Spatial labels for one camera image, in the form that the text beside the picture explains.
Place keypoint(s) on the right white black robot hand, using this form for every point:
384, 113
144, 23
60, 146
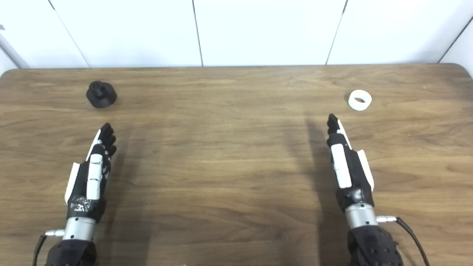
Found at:
345, 166

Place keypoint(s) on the round black plastic part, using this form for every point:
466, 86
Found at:
101, 96

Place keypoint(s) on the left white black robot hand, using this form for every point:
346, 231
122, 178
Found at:
94, 173

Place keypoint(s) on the grey vertical wall trim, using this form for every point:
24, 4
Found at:
11, 51

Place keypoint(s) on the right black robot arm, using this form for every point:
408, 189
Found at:
373, 244

